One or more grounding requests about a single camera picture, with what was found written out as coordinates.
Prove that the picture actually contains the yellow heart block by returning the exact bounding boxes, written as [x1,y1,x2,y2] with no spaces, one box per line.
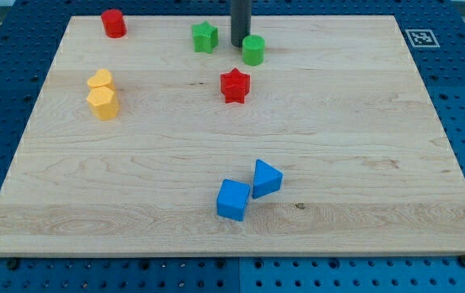
[86,68,116,91]

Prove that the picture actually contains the light wooden board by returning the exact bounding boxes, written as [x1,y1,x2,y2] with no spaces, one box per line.
[0,15,465,258]

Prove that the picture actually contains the yellow hexagon block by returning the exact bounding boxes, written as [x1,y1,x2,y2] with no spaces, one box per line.
[86,86,120,120]

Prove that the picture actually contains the green cylinder block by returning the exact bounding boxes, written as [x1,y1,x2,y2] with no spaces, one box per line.
[242,35,265,66]

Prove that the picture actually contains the red star block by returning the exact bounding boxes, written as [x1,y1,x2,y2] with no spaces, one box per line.
[220,68,251,104]

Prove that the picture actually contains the grey cylindrical pointer rod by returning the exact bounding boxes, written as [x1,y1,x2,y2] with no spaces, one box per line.
[230,0,252,47]

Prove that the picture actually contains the green star block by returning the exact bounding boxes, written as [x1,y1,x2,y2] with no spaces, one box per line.
[191,21,218,54]

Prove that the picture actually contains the blue triangle block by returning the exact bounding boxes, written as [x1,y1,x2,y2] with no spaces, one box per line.
[252,159,283,199]

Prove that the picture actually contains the blue cube block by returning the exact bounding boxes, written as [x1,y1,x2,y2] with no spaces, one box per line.
[216,179,250,221]

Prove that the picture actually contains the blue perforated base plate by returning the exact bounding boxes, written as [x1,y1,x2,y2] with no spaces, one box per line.
[0,0,465,292]

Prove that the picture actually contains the red cylinder block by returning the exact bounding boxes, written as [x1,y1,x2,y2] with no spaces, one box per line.
[100,9,127,38]

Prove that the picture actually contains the white fiducial marker tag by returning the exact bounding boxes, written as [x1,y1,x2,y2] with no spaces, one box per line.
[406,28,440,48]

